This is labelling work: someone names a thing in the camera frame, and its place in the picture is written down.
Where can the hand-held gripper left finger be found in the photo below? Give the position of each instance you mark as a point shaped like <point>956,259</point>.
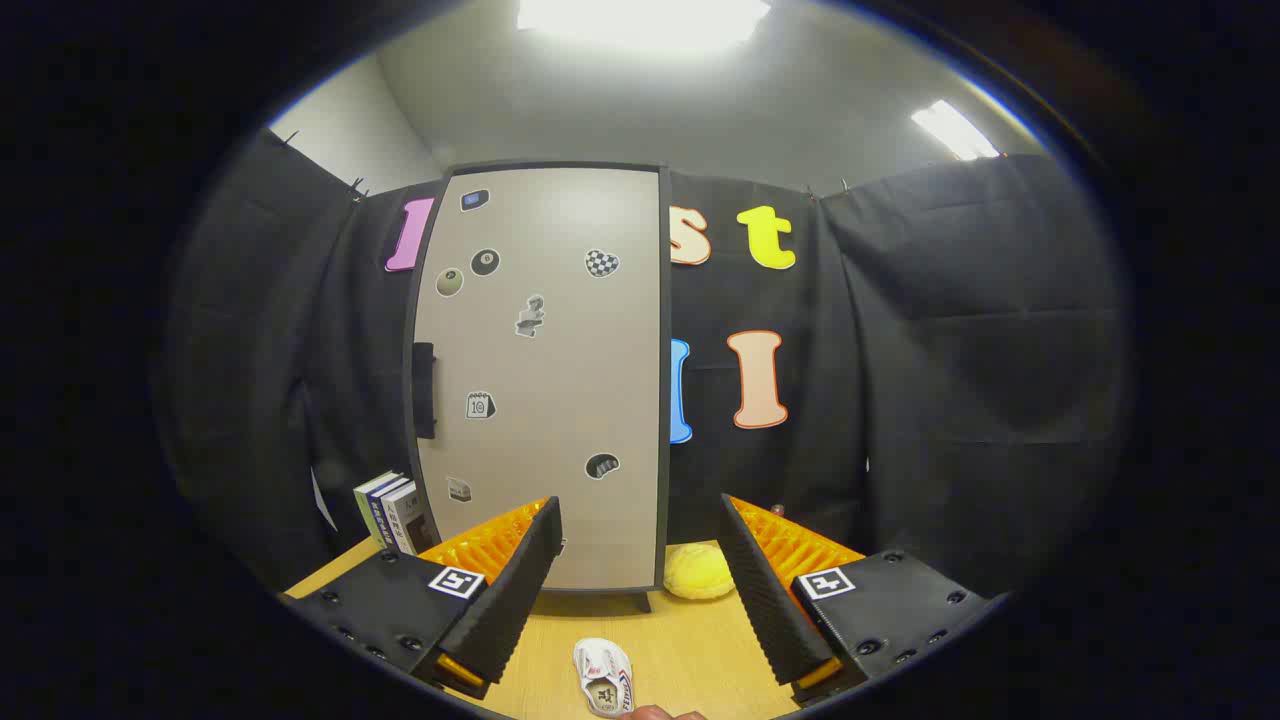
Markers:
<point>520,585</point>

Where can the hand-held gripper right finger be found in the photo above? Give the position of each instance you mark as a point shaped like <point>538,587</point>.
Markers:
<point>765,600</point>

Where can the white shoe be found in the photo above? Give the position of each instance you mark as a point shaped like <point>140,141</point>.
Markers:
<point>603,678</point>

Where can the dark grey shoe cabinet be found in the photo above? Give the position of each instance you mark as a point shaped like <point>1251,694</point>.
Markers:
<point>664,400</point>

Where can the yellow plush toy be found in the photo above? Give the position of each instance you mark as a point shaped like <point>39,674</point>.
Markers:
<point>698,575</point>

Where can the white spine book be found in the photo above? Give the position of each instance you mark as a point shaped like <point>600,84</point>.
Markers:
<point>408,520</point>

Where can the blue spine book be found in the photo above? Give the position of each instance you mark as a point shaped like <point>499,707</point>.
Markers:
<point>383,512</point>

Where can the small ceiling light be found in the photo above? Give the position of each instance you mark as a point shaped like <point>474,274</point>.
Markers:
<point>955,130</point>

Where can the large ceiling light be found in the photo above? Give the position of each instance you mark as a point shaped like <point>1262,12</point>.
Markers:
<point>640,20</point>

